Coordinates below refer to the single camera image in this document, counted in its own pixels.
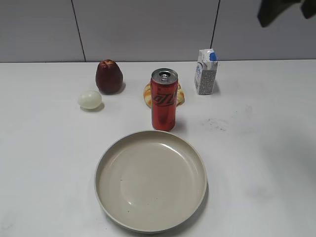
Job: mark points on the dark gripper finger corner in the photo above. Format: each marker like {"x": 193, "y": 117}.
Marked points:
{"x": 308, "y": 8}

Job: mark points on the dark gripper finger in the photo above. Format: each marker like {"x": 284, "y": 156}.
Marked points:
{"x": 269, "y": 10}

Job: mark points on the red cola can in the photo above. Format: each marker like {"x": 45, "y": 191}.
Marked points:
{"x": 164, "y": 84}

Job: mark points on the beige round plate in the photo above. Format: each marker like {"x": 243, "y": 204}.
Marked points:
{"x": 150, "y": 181}

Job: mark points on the small white milk carton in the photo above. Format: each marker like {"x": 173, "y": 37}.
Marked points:
{"x": 206, "y": 70}

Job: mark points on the orange striped croissant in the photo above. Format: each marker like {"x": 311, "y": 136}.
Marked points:
{"x": 148, "y": 100}

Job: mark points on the dark red wax apple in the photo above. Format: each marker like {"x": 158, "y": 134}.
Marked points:
{"x": 109, "y": 78}

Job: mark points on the white egg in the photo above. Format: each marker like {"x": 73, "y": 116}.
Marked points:
{"x": 90, "y": 100}

